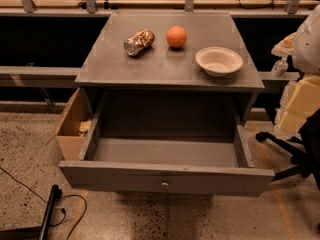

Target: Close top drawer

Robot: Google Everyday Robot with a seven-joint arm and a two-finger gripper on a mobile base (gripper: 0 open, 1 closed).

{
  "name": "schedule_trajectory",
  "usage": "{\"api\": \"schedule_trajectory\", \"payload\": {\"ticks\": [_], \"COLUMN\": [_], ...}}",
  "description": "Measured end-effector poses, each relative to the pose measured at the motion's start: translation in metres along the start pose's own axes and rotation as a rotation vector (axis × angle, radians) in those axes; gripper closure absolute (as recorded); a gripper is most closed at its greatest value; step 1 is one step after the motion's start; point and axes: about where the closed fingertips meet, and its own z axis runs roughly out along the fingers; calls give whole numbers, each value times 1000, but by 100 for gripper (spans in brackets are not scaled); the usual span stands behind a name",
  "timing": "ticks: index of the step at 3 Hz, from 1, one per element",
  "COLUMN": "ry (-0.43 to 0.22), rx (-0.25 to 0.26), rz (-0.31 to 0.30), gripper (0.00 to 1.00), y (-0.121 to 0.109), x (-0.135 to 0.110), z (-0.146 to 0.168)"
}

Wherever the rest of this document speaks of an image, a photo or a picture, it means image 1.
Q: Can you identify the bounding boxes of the black floor cable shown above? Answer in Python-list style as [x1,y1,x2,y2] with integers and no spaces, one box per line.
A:
[0,165,88,240]

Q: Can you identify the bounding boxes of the grey top drawer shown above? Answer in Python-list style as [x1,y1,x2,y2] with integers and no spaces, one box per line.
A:
[60,92,274,196]

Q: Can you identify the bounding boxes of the black office chair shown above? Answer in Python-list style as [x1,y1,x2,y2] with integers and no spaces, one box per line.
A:
[255,109,320,190]

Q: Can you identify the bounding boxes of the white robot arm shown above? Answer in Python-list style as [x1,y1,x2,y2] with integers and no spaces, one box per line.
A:
[271,5,320,75]

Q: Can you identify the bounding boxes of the clear sanitizer bottle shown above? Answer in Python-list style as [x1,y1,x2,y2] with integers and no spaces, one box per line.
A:
[271,57,288,78]

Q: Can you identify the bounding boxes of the yellow foam blocks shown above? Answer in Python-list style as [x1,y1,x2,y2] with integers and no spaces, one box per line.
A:
[275,74,320,133]

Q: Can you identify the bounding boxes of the black floor bar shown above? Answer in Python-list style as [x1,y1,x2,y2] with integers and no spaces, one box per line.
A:
[0,184,63,240]

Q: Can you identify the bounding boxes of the crushed soda can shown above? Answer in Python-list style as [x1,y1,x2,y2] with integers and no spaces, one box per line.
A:
[123,29,155,57]

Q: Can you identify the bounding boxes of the grey drawer cabinet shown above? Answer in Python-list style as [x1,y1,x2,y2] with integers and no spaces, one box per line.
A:
[76,10,264,125]

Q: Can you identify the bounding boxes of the white paper bowl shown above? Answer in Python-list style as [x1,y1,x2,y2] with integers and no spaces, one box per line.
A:
[195,47,243,77]

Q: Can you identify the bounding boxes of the orange ball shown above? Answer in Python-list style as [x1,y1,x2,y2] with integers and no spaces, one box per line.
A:
[166,26,187,48]

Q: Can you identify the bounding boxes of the cardboard box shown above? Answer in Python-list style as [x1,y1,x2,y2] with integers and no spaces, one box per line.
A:
[47,89,90,161]

